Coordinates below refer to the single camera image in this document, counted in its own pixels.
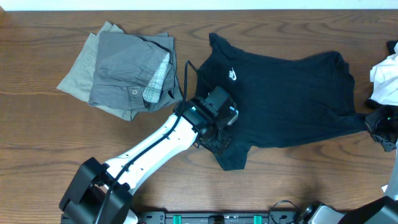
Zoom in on black t-shirt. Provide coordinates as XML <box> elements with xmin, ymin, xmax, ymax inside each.
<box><xmin>196</xmin><ymin>33</ymin><xmax>365</xmax><ymax>170</ymax></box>

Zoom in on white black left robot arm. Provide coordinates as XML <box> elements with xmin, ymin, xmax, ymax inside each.
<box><xmin>59</xmin><ymin>86</ymin><xmax>239</xmax><ymax>224</ymax></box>

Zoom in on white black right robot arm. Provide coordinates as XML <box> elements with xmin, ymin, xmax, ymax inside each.
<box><xmin>294</xmin><ymin>105</ymin><xmax>397</xmax><ymax>224</ymax></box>

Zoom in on folded dark grey shorts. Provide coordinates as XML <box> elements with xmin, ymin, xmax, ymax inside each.
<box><xmin>88</xmin><ymin>32</ymin><xmax>182</xmax><ymax>112</ymax></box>

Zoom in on folded beige shorts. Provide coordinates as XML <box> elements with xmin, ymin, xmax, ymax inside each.
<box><xmin>57</xmin><ymin>22</ymin><xmax>124</xmax><ymax>103</ymax></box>

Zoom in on green rail clamp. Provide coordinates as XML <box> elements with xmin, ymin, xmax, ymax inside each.
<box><xmin>173</xmin><ymin>215</ymin><xmax>182</xmax><ymax>224</ymax></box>
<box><xmin>253</xmin><ymin>215</ymin><xmax>262</xmax><ymax>224</ymax></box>

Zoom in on black aluminium mounting rail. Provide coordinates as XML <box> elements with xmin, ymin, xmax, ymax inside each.
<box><xmin>137</xmin><ymin>211</ymin><xmax>299</xmax><ymax>224</ymax></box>

